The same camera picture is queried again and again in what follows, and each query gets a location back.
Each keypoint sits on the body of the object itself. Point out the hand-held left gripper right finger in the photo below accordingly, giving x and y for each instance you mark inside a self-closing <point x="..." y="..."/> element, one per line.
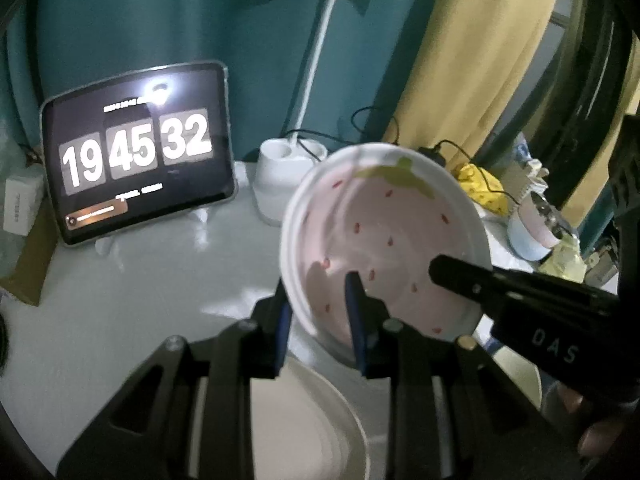
<point x="354" y="320"/>

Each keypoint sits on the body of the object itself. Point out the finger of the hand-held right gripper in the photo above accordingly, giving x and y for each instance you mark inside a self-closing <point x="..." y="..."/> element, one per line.
<point x="460" y="275"/>

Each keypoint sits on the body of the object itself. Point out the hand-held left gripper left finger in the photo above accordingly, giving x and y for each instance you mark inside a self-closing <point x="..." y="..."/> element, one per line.
<point x="284" y="330"/>

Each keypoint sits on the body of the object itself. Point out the strawberry print bowl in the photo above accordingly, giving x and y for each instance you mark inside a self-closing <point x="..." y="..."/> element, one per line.
<point x="400" y="220"/>

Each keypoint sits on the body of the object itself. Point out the cream plate with blue underside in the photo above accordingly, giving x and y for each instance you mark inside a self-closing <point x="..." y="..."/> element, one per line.
<point x="300" y="420"/>

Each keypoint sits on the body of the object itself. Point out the person's right hand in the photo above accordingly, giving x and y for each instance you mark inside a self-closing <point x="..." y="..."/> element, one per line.
<point x="605" y="435"/>

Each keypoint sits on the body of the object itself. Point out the light blue bowl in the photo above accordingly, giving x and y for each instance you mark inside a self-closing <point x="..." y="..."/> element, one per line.
<point x="522" y="242"/>

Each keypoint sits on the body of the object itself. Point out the yellow tissue pack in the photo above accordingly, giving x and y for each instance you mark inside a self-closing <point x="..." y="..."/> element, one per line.
<point x="565" y="260"/>

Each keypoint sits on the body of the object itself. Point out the yellow cloth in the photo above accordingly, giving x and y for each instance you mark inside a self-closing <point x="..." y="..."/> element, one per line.
<point x="482" y="185"/>

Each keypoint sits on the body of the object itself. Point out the metal utensil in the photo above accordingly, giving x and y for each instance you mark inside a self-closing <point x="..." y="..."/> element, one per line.
<point x="555" y="220"/>

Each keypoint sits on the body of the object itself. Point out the white desk lamp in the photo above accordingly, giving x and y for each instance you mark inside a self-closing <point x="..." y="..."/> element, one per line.
<point x="285" y="180"/>

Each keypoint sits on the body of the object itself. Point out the yellow curtain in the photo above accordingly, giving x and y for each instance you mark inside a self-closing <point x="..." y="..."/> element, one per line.
<point x="475" y="60"/>
<point x="600" y="160"/>

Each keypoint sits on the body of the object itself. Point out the clear tablet stand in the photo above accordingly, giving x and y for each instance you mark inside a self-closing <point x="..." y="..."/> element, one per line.
<point x="105" y="245"/>

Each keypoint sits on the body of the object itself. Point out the tablet showing clock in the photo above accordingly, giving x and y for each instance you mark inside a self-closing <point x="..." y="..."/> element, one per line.
<point x="135" y="160"/>

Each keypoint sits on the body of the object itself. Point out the cardboard box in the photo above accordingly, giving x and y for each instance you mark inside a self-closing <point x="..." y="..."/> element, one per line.
<point x="35" y="260"/>

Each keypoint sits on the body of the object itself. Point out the black curved tubes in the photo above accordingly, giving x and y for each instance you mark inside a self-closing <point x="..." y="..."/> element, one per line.
<point x="595" y="35"/>

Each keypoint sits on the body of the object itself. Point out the black round object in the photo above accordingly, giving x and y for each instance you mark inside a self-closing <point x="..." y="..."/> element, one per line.
<point x="2" y="342"/>

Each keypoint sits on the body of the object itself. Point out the small white box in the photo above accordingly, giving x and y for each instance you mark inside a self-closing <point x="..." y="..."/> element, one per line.
<point x="22" y="205"/>

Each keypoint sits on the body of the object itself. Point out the teal curtain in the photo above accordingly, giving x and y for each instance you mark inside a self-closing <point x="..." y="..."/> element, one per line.
<point x="225" y="25"/>

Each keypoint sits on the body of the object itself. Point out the clear plastic bag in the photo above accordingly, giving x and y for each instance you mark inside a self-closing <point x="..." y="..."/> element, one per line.
<point x="10" y="160"/>

